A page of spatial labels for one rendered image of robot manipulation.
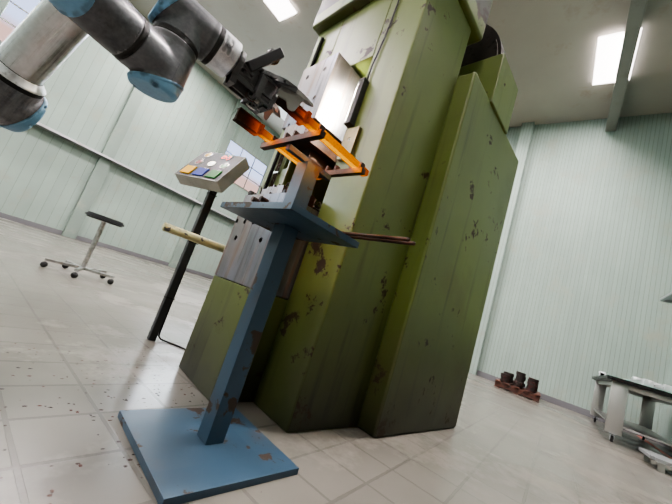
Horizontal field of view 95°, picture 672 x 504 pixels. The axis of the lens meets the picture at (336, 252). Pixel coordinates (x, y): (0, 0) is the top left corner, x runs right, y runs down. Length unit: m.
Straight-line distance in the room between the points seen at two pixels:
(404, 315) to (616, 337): 7.26
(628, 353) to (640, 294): 1.22
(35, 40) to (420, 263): 1.56
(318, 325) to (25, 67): 1.20
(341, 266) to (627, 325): 7.75
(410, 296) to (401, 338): 0.21
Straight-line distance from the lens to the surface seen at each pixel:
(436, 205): 1.68
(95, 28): 0.73
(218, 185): 1.91
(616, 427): 5.42
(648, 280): 8.88
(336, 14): 2.55
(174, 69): 0.77
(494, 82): 2.37
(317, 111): 1.71
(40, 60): 1.32
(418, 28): 1.86
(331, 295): 1.27
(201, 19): 0.83
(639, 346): 8.61
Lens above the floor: 0.51
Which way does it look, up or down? 9 degrees up
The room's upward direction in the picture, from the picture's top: 18 degrees clockwise
